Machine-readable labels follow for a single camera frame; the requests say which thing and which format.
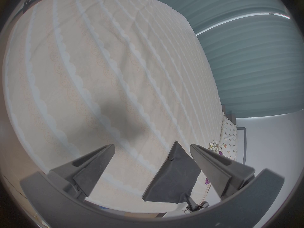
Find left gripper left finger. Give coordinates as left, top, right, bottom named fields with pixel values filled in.
left=49, top=144, right=115, bottom=197

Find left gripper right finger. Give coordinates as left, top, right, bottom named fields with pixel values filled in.
left=190, top=144, right=256, bottom=196

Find black T-shirt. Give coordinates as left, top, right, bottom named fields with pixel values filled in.
left=142, top=141, right=202, bottom=204

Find bed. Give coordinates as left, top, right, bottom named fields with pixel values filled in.
left=1, top=0, right=248, bottom=217

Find purple satin garment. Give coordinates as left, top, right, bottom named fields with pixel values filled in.
left=204, top=151, right=224, bottom=185

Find white printed pillow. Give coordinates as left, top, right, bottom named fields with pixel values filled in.
left=219, top=113, right=238, bottom=160

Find grey bedside table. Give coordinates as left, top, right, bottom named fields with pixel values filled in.
left=222, top=105, right=236, bottom=124

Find blue-green curtain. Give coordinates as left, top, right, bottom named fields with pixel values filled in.
left=196, top=14, right=304, bottom=119
left=137, top=0, right=290, bottom=35

